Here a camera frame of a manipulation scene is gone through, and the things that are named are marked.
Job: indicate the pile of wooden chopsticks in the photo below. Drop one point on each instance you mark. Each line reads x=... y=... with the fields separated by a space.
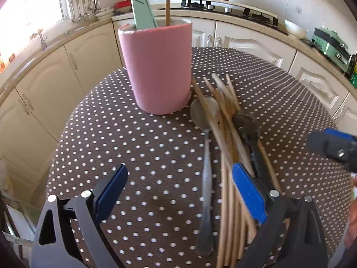
x=227 y=206

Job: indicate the metal spoon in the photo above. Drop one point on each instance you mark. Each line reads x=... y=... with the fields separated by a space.
x=207 y=173

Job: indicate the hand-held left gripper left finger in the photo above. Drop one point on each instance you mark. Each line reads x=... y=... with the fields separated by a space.
x=111 y=192

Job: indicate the row of hanging metal utensils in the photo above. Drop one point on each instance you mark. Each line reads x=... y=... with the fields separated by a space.
x=83 y=8

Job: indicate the pink utensil holder cup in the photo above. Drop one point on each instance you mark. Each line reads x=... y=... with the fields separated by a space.
x=156 y=69

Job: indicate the window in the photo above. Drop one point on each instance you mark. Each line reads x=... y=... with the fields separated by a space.
x=25 y=19

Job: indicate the white bowl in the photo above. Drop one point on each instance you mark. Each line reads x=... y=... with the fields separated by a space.
x=295 y=29

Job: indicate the black gas stove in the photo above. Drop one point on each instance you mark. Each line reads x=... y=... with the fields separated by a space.
x=251 y=14

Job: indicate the cream kitchen base cabinets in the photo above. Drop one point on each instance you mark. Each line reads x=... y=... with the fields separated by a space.
x=41 y=89

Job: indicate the stack of white plates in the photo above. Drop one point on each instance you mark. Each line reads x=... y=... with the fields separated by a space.
x=105 y=13

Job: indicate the person's right hand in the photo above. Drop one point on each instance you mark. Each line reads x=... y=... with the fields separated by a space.
x=351 y=229

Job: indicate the red container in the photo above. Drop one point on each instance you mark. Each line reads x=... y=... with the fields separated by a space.
x=122 y=6

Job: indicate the green electric grill appliance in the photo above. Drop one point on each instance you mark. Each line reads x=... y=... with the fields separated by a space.
x=330 y=44

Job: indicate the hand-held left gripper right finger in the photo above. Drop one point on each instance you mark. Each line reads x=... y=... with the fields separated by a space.
x=248 y=192

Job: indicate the green bottle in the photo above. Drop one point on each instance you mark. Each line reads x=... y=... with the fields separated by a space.
x=353 y=72

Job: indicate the black spoon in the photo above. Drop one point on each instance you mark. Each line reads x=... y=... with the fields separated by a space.
x=246 y=124

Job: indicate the beige kitchen countertop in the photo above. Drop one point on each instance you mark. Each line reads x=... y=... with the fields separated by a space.
x=315 y=53

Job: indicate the wooden chopstick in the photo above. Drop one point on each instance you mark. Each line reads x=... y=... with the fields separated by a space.
x=168 y=2

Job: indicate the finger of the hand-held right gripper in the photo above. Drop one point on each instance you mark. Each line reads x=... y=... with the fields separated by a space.
x=332 y=145

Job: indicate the metal faucet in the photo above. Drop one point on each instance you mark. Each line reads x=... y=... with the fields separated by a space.
x=42 y=40

